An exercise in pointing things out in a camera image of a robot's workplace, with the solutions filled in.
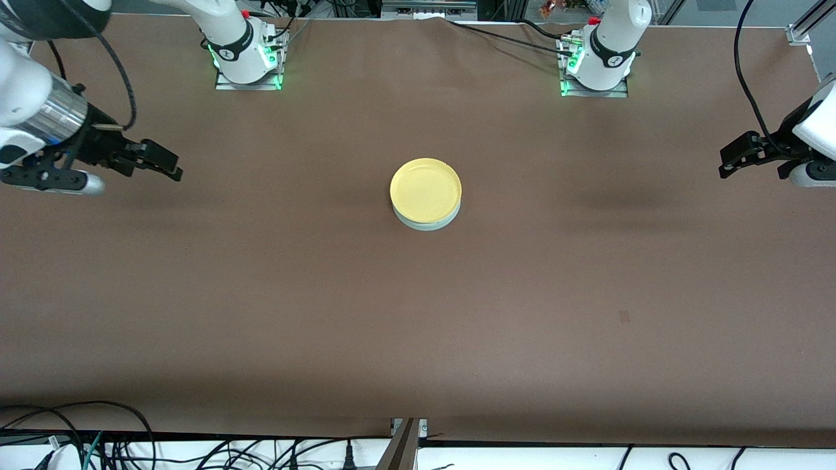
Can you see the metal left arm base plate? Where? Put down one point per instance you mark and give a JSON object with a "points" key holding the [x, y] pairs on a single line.
{"points": [[620, 94]]}

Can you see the aluminium frame post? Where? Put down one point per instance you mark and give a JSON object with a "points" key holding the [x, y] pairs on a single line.
{"points": [[400, 447]]}

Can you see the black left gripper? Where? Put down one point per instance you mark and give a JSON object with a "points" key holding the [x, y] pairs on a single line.
{"points": [[786, 132]]}

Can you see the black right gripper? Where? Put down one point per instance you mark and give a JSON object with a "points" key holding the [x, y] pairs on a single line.
{"points": [[100, 145]]}

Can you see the brown table cover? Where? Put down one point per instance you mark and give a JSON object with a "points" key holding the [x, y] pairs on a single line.
{"points": [[418, 359]]}

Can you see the black power plug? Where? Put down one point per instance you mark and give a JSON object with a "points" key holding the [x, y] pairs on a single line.
{"points": [[349, 460]]}

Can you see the pale green round plate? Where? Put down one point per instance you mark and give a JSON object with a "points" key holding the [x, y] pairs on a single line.
{"points": [[428, 226]]}

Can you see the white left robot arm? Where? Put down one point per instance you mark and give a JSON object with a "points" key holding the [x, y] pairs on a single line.
{"points": [[610, 46]]}

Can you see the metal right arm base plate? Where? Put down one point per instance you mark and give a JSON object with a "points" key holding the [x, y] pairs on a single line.
{"points": [[225, 85]]}

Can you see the yellow round plate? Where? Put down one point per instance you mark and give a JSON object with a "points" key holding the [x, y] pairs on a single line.
{"points": [[424, 189]]}

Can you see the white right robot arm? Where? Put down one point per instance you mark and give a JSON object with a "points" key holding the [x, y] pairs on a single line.
{"points": [[238, 46]]}

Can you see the grey network switch box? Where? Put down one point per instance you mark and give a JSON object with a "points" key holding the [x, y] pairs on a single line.
{"points": [[428, 8]]}

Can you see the aluminium corner bracket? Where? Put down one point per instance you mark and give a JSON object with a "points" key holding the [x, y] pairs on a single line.
{"points": [[800, 34]]}

